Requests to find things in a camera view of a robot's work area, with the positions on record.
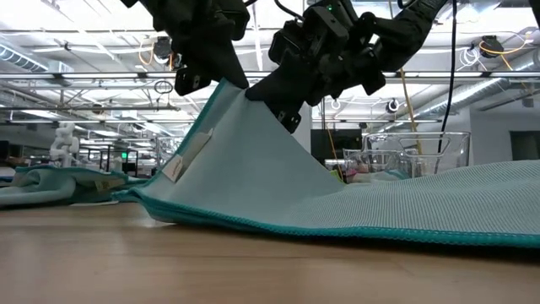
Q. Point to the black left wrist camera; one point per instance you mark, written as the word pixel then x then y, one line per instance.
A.
pixel 238 19

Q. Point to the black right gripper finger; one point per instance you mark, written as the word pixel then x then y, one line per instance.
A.
pixel 290 120
pixel 291 86

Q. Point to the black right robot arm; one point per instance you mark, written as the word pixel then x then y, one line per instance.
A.
pixel 405 29

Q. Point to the dark wall panel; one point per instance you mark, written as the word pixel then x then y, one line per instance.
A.
pixel 525 143

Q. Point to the round black hanging device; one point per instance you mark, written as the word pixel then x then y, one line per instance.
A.
pixel 162 48
pixel 491 46

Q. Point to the white robot figure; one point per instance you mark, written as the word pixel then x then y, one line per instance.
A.
pixel 65 143

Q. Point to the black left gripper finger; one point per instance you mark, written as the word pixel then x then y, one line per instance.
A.
pixel 192 82
pixel 215 59

